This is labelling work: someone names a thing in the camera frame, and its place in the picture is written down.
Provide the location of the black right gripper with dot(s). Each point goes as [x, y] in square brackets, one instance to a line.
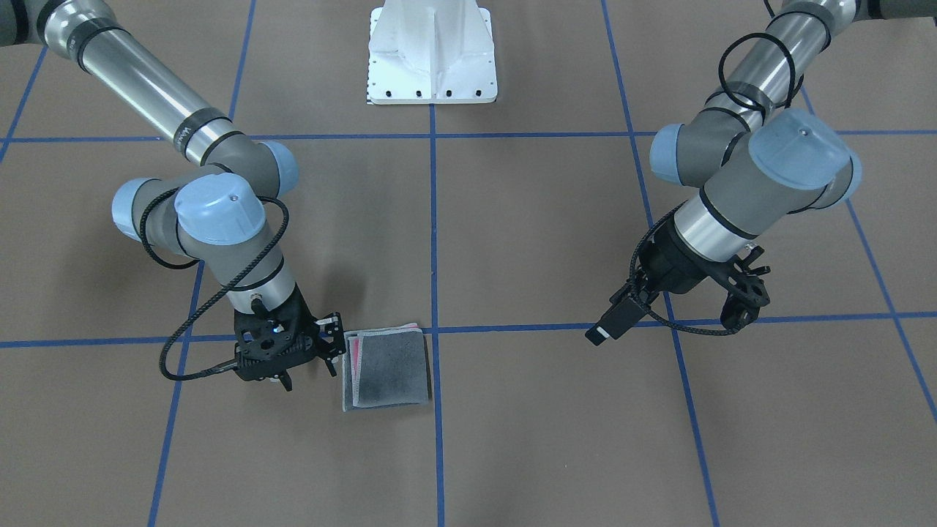
[331, 342]

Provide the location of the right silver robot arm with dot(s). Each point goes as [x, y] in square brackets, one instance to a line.
[227, 214]

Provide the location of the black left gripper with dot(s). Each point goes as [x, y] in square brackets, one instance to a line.
[677, 268]

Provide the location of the pink and grey towel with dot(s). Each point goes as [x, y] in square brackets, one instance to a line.
[384, 368]

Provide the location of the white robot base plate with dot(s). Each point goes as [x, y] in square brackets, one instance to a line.
[431, 53]

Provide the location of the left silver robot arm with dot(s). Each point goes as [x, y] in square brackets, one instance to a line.
[753, 159]

